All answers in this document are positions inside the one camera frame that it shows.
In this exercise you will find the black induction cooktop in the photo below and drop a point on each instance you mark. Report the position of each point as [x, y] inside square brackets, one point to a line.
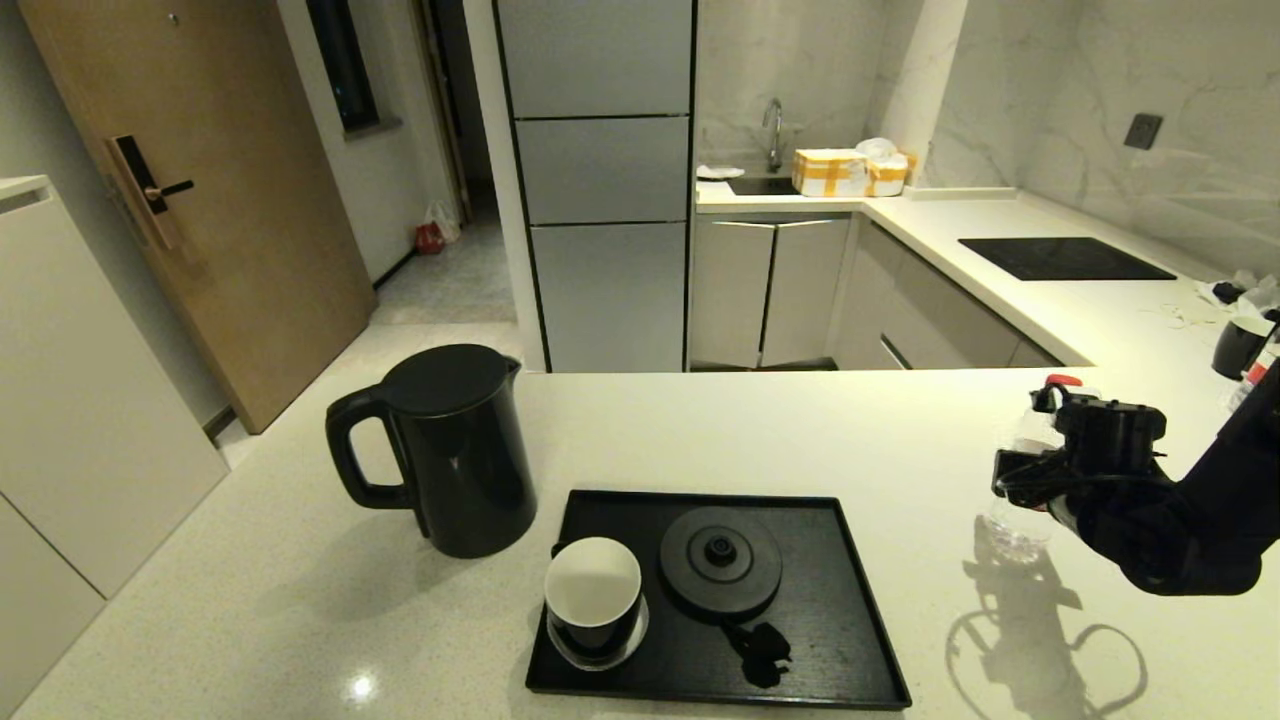
[1062, 259]

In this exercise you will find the beige drawer cabinet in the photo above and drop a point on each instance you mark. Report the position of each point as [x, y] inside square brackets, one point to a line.
[930, 318]

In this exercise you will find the round black kettle base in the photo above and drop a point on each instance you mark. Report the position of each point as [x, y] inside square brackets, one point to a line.
[720, 570]

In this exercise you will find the dark wall socket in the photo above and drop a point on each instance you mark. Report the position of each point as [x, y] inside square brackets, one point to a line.
[1141, 132]

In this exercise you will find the black rectangular serving tray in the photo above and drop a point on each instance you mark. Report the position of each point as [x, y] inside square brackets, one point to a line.
[850, 620]

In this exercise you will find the small cardboard box yellow tape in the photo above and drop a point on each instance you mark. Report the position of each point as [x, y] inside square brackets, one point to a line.
[888, 178]

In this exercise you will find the water bottle red label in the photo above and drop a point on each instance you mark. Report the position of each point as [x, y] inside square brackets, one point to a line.
[1015, 535]
[1255, 375]

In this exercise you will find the red plastic bag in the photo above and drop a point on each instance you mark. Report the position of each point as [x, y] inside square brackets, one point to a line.
[429, 240]

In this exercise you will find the white storage cabinet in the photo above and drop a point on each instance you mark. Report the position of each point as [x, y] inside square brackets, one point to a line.
[80, 400]

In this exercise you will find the dark kitchen sink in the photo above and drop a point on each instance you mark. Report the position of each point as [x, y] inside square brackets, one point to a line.
[760, 185]

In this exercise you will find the tall grey refrigerator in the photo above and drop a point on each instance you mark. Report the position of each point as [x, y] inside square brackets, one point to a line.
[600, 150]

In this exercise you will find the small black object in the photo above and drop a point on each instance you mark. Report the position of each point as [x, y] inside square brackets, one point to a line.
[1224, 292]

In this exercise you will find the dark window pane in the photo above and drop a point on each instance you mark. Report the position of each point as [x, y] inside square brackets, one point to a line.
[345, 65]

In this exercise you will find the chrome sink faucet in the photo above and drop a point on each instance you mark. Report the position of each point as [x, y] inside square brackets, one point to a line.
[773, 137]

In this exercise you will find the crumpled white plastic bag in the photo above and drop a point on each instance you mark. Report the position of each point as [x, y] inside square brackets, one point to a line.
[877, 148]

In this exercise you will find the white dish cloth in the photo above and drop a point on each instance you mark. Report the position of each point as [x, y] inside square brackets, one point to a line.
[717, 172]

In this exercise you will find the black gold door lock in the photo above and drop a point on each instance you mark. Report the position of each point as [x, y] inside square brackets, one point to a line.
[140, 183]

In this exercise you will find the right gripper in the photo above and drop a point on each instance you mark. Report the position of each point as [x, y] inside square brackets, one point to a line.
[1105, 490]

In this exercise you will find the beige lower cabinet door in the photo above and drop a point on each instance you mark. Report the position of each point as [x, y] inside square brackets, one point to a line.
[728, 292]
[805, 288]

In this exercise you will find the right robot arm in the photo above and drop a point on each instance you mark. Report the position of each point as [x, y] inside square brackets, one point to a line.
[1200, 530]

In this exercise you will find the black mug white interior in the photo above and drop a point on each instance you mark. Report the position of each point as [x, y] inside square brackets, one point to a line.
[593, 585]
[1238, 348]

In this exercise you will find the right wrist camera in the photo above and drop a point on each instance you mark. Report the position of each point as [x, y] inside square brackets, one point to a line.
[1110, 430]

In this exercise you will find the crumpled white plastic wrapper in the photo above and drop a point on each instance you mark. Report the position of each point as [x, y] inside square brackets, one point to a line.
[1257, 294]

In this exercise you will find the brown wooden door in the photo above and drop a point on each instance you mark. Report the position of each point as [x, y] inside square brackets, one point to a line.
[230, 150]

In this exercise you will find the black electric kettle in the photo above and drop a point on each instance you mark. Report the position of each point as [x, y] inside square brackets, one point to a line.
[460, 470]

